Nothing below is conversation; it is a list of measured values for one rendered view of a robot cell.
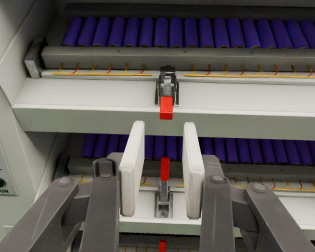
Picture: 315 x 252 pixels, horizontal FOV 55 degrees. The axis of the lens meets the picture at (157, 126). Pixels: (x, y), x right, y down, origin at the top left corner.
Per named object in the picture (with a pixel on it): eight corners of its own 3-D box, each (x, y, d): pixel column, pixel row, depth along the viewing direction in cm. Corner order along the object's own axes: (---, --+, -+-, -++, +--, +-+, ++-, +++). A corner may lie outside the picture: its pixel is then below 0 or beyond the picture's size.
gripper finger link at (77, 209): (114, 227, 14) (51, 225, 14) (128, 173, 19) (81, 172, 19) (113, 200, 14) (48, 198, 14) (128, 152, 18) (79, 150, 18)
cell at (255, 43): (252, 29, 44) (260, 57, 40) (239, 29, 44) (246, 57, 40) (255, 18, 43) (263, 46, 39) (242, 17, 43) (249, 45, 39)
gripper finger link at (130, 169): (134, 218, 16) (119, 217, 16) (144, 158, 23) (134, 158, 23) (133, 168, 15) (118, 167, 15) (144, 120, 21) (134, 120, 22)
